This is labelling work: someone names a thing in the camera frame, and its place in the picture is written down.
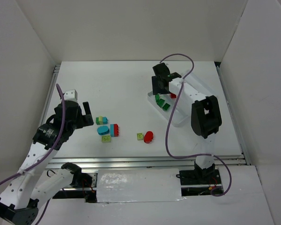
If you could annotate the green small stacked lego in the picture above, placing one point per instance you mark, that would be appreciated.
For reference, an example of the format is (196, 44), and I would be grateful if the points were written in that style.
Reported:
(97, 121)

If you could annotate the red oval lego brick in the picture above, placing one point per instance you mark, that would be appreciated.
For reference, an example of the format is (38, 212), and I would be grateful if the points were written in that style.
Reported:
(148, 137)

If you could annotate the red 2x4 lego brick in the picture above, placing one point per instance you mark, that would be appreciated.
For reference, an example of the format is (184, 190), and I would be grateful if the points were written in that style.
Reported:
(116, 130)

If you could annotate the cyan oval lego brick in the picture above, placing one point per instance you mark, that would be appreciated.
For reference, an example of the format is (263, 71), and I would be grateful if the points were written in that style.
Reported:
(103, 130)

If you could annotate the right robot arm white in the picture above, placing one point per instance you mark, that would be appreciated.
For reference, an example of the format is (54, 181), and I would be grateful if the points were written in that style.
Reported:
(204, 111)

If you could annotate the green sloped lego brick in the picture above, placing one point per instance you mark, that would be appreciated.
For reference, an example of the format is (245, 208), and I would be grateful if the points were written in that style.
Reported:
(157, 98)

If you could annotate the cyan 2x4 lego plate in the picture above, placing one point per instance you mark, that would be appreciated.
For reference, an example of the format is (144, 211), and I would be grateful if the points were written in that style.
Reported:
(112, 130)

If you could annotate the lime 2x2 lego plate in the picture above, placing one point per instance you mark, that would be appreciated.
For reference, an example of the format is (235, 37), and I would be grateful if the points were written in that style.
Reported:
(106, 139)

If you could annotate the pale yellow lego brick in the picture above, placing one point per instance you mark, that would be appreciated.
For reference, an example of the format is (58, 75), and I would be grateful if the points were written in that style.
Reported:
(100, 119)

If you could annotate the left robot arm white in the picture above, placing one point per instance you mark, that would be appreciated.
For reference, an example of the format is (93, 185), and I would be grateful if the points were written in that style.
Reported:
(23, 197)

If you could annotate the lime square lego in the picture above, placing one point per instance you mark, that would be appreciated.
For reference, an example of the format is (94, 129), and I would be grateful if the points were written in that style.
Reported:
(140, 136)

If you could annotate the white foil cover plate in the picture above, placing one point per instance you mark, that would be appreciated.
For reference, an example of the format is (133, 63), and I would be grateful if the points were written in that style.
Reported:
(141, 185)

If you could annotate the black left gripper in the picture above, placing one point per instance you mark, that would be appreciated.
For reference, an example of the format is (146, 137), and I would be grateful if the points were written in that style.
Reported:
(83, 119)

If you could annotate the green 2x4 lego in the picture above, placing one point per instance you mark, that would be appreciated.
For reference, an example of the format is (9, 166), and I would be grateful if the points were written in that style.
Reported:
(166, 107)

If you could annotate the red curved lego brick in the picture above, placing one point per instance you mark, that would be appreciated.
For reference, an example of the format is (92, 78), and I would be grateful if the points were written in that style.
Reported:
(173, 96)

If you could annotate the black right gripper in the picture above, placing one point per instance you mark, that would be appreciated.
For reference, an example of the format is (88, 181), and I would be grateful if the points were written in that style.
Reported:
(159, 84)

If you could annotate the cyan small lego brick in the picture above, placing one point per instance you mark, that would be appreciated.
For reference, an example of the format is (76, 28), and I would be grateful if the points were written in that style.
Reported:
(105, 120)

